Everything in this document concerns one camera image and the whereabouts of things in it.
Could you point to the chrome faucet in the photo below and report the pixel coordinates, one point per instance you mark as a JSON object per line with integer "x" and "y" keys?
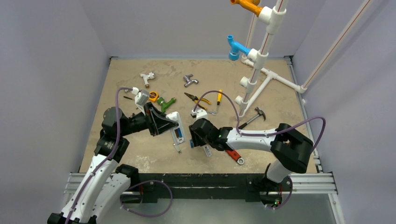
{"x": 188, "y": 80}

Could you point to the red adjustable wrench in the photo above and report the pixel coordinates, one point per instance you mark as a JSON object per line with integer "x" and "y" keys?
{"x": 235, "y": 156}

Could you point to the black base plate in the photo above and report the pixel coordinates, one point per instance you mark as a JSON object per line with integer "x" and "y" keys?
{"x": 251, "y": 188}

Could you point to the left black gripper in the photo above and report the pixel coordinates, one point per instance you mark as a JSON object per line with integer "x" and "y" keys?
{"x": 156, "y": 121}

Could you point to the orange tape measure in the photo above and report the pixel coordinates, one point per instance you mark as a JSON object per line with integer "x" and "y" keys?
{"x": 153, "y": 96}

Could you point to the yellow handled screwdriver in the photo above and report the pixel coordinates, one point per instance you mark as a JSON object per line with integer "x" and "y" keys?
{"x": 219, "y": 96}

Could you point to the green plastic faucet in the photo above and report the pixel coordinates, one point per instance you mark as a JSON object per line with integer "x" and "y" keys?
{"x": 164, "y": 104}

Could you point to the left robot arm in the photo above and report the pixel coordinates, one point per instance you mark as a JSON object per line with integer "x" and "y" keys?
{"x": 106, "y": 179}

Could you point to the silver metal transceiver module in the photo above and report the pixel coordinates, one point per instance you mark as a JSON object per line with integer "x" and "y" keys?
{"x": 178, "y": 149}

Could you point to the black handled hammer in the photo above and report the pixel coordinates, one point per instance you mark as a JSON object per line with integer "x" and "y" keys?
{"x": 260, "y": 113}

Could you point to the blue pipe tap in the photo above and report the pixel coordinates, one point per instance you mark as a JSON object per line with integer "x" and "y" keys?
{"x": 236, "y": 48}

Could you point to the orange pipe fitting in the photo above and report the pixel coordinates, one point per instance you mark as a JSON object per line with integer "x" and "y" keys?
{"x": 250, "y": 5}

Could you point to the white PVC pipe stand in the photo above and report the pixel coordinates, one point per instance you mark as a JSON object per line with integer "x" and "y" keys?
{"x": 260, "y": 77}

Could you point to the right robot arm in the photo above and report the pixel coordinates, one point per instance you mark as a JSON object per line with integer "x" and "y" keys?
{"x": 291, "y": 148}

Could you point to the white remote control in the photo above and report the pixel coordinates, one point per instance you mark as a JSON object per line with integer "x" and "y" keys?
{"x": 175, "y": 116}

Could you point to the yellow handled pliers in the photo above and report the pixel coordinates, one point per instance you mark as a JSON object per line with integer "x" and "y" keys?
{"x": 195, "y": 99}

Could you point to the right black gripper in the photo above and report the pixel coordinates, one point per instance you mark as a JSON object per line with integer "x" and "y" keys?
{"x": 196, "y": 136}

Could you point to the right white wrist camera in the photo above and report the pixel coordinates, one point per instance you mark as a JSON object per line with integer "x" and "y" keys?
{"x": 199, "y": 113}

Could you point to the white plastic faucet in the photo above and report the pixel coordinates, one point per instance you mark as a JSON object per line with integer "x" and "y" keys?
{"x": 147, "y": 77}

